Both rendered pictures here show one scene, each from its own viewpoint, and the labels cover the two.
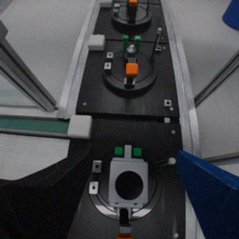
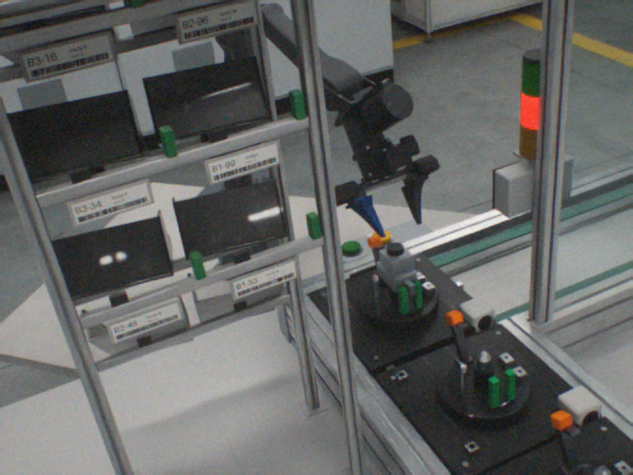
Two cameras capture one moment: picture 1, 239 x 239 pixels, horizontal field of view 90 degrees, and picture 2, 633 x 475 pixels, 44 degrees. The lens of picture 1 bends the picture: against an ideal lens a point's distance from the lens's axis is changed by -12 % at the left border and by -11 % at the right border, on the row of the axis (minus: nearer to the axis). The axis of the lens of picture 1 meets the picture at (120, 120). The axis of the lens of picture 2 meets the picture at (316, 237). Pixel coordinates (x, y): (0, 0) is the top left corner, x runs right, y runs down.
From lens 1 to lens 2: 1.23 m
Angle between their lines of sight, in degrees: 77
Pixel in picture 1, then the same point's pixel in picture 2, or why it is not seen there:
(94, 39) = (583, 397)
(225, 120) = not seen: outside the picture
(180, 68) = (413, 458)
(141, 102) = (434, 366)
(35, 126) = not seen: hidden behind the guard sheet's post
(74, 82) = (547, 356)
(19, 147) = not seen: hidden behind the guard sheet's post
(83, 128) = (469, 305)
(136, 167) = (397, 258)
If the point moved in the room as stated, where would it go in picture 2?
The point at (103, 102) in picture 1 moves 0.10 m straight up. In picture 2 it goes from (478, 345) to (478, 296)
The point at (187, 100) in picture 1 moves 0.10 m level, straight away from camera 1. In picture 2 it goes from (377, 407) to (360, 457)
